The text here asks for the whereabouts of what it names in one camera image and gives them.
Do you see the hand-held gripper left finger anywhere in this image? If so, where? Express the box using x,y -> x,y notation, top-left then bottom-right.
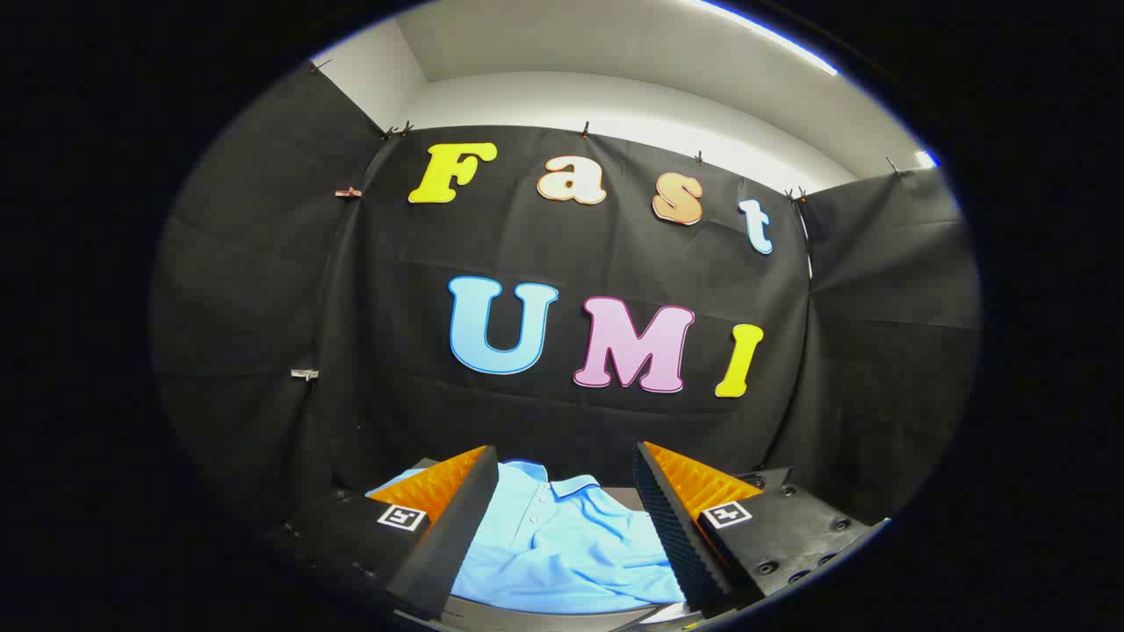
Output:
272,445 -> 500,620

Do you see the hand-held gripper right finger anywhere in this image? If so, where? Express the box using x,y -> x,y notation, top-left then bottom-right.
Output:
634,442 -> 888,615

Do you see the light blue polo shirt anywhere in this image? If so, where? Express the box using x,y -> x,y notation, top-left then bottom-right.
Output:
367,459 -> 688,615

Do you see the transparent washing machine lid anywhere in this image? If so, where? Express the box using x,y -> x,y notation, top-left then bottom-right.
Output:
738,468 -> 796,494

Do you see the row of small black clips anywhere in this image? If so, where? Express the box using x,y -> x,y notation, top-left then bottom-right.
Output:
309,57 -> 901,205

